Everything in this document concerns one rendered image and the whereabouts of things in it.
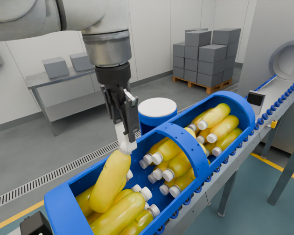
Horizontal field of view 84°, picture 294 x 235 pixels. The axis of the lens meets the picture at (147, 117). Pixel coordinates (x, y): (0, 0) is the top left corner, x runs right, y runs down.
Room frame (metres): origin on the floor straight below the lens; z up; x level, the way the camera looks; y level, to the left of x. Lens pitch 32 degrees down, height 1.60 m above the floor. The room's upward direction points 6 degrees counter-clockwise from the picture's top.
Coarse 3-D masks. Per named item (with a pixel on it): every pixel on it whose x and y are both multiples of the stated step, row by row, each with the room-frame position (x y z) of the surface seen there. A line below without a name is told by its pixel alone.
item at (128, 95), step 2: (124, 90) 0.33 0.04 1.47; (126, 90) 0.33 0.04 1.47; (126, 92) 0.33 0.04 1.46; (128, 92) 0.33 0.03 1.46; (126, 94) 0.32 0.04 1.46; (128, 94) 0.32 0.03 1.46; (130, 94) 0.32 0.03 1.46; (126, 96) 0.32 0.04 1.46; (128, 96) 0.32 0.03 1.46; (130, 96) 0.32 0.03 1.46; (132, 96) 0.32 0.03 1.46; (126, 98) 0.32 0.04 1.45; (130, 98) 0.31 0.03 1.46; (132, 98) 0.31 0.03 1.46; (134, 98) 0.31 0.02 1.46; (132, 100) 0.31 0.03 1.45; (134, 100) 0.31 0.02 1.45; (124, 102) 0.32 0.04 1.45; (132, 102) 0.31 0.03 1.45; (134, 102) 0.31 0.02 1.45; (132, 104) 0.31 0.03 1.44; (134, 104) 0.31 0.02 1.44
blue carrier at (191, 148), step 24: (216, 96) 0.80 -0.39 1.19; (240, 96) 0.70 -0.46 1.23; (168, 120) 0.58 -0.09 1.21; (240, 120) 0.68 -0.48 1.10; (144, 144) 0.56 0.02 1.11; (192, 144) 0.42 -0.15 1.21; (96, 168) 0.35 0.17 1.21; (216, 168) 0.44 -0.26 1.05; (48, 192) 0.29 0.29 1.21; (72, 192) 0.36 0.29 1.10; (192, 192) 0.33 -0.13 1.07; (48, 216) 0.21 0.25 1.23; (72, 216) 0.21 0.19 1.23; (168, 216) 0.26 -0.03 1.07
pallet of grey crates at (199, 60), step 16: (192, 32) 3.82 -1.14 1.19; (208, 32) 3.73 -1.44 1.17; (224, 32) 3.56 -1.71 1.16; (240, 32) 3.66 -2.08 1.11; (176, 48) 4.15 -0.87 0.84; (192, 48) 3.72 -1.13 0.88; (208, 48) 3.38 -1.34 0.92; (224, 48) 3.40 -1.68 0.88; (176, 64) 4.14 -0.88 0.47; (192, 64) 3.71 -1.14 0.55; (208, 64) 3.36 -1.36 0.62; (224, 64) 3.47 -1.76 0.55; (176, 80) 4.21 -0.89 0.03; (192, 80) 3.68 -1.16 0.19; (208, 80) 3.32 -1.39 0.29; (224, 80) 3.51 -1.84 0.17
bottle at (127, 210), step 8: (136, 192) 0.32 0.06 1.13; (120, 200) 0.29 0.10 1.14; (128, 200) 0.28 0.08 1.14; (136, 200) 0.28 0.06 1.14; (144, 200) 0.29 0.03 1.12; (112, 208) 0.27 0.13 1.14; (120, 208) 0.26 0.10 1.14; (128, 208) 0.26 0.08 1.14; (136, 208) 0.27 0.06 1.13; (104, 216) 0.25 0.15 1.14; (112, 216) 0.24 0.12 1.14; (120, 216) 0.24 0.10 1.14; (128, 216) 0.25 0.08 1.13; (136, 216) 0.26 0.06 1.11; (96, 224) 0.23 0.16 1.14; (104, 224) 0.23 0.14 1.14; (112, 224) 0.23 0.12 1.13; (120, 224) 0.23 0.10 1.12; (128, 224) 0.24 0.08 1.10; (96, 232) 0.21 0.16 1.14; (104, 232) 0.21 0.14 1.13; (112, 232) 0.21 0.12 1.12; (120, 232) 0.22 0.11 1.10
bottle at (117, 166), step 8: (112, 152) 0.35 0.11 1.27; (120, 152) 0.34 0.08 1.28; (112, 160) 0.32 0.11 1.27; (120, 160) 0.32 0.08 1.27; (128, 160) 0.33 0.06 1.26; (104, 168) 0.32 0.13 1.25; (112, 168) 0.31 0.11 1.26; (120, 168) 0.31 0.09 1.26; (128, 168) 0.32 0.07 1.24; (104, 176) 0.30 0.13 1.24; (112, 176) 0.30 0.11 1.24; (120, 176) 0.30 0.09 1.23; (96, 184) 0.30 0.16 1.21; (104, 184) 0.29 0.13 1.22; (112, 184) 0.29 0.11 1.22; (120, 184) 0.30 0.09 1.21; (96, 192) 0.28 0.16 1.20; (104, 192) 0.28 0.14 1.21; (112, 192) 0.28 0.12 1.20; (88, 200) 0.28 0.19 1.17; (96, 200) 0.27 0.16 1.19; (104, 200) 0.27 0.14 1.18; (112, 200) 0.28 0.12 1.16; (96, 208) 0.26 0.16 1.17; (104, 208) 0.26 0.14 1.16
